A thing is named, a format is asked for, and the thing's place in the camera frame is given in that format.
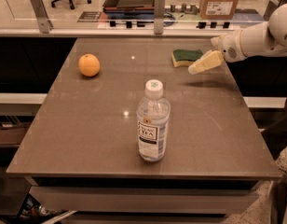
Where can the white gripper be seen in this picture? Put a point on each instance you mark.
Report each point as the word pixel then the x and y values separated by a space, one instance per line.
pixel 231 47

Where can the green and yellow sponge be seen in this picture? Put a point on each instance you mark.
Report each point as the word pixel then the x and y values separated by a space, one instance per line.
pixel 185 57

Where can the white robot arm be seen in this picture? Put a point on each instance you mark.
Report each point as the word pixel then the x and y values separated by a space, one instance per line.
pixel 268 39

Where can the brown cardboard box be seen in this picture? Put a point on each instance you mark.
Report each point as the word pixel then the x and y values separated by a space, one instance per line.
pixel 217 9

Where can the clear tea bottle white cap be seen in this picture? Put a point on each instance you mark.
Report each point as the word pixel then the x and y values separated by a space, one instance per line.
pixel 153 116

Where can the orange fruit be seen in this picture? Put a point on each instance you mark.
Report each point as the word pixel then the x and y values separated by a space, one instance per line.
pixel 89 65

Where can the middle metal glass bracket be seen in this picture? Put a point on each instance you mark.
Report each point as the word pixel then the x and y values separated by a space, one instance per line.
pixel 159 9

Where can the left metal glass bracket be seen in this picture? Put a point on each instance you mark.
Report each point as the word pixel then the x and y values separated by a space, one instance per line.
pixel 44 24

